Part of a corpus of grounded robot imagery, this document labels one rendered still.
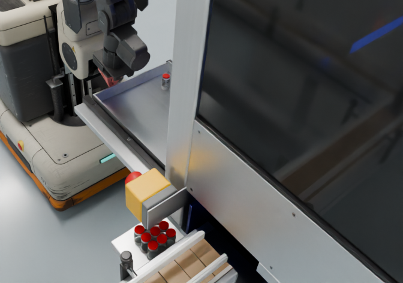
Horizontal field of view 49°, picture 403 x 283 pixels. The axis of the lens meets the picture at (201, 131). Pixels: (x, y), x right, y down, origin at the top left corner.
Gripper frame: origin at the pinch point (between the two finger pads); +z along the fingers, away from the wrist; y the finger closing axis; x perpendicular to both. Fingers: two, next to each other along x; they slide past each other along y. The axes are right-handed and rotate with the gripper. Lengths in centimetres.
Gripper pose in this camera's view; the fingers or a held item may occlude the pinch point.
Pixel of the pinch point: (111, 84)
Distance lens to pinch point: 124.7
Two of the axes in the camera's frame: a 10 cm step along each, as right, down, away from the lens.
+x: 7.4, -4.2, 5.3
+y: 6.4, 6.8, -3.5
